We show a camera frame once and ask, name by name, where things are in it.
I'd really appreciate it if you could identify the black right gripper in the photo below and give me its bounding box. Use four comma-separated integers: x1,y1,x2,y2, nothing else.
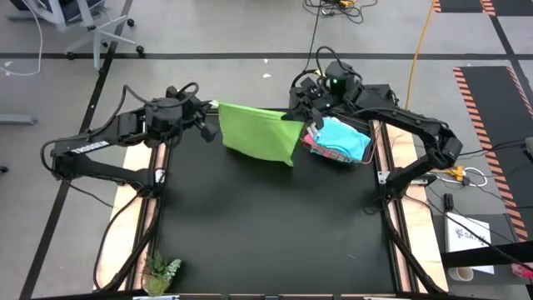
281,77,355,131

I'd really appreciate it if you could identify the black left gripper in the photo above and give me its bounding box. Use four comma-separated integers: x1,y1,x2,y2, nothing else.
145,96,219,143

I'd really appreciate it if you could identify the pink microfiber towel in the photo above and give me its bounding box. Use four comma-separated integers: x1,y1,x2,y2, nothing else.
302,132,346,164

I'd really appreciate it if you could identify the green microfiber towel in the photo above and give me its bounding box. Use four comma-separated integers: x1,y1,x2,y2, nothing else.
217,101,306,168

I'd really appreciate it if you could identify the light blue microfiber towel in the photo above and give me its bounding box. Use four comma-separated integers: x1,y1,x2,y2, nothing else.
310,117,372,162

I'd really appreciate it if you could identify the wire basket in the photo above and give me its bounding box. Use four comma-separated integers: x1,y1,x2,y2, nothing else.
300,108,376,168

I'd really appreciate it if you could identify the wooden table side board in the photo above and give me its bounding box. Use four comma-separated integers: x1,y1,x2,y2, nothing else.
92,107,162,293
373,108,450,293

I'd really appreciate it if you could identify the office chair base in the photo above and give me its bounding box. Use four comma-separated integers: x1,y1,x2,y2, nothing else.
6,0,146,71

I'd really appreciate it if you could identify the yellow power strip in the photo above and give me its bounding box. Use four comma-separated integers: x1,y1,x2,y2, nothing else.
431,165,466,183

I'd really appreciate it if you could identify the small potted plant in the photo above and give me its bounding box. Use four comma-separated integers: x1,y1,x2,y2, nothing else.
140,247,183,298

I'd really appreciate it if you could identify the grey furniture leg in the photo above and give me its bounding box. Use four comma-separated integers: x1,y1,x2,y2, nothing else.
0,112,37,127

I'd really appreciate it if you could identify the black orange-striped floor mat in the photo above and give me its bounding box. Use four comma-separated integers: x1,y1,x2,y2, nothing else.
451,65,533,243
431,0,533,18

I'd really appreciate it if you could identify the white printed paper sheet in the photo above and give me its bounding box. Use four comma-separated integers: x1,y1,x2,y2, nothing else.
443,211,496,276

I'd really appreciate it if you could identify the white cup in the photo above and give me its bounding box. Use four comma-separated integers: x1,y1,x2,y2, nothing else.
446,265,476,283

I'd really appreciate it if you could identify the black flat bar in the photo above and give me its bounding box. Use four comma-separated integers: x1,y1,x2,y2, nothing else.
440,240,533,269

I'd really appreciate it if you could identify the pink object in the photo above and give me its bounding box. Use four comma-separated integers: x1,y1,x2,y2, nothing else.
511,262,533,280

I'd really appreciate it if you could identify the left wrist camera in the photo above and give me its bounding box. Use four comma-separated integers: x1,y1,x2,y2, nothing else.
152,98,184,133

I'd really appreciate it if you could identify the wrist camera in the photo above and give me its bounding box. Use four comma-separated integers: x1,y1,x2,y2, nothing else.
152,98,184,133
324,61,363,98

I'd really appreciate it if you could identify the thick black looped cable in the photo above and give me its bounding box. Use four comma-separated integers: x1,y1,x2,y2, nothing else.
290,68,318,91

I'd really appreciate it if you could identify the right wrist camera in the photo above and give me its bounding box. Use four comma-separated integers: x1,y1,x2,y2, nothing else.
324,61,363,98

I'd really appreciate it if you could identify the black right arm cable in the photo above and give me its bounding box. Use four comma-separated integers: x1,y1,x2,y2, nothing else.
315,45,363,83

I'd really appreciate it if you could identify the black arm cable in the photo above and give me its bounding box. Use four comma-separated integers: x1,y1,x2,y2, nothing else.
120,82,201,110
315,45,363,83

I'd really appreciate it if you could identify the black hanging cable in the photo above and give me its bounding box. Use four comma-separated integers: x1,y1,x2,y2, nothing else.
302,0,324,74

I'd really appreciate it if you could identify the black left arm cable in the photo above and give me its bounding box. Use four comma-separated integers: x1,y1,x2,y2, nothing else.
120,82,201,110

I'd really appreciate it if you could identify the black floor cable bundle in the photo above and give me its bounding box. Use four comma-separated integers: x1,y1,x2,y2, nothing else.
302,0,379,25

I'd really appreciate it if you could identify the yellow hanging cable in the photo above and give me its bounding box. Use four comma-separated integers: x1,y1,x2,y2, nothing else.
405,0,437,112

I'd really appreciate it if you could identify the white cable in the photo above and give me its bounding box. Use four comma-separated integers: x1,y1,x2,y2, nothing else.
0,0,46,78
460,165,490,189

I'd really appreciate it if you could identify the black metal table frame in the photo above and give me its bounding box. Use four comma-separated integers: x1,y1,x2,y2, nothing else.
93,93,450,300

